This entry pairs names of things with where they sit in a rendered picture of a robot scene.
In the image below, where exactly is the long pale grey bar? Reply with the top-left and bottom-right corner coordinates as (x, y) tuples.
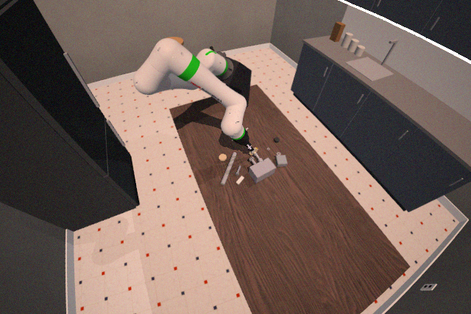
(220, 152), (237, 185)

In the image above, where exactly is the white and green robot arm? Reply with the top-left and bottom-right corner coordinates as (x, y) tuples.
(133, 38), (248, 143)

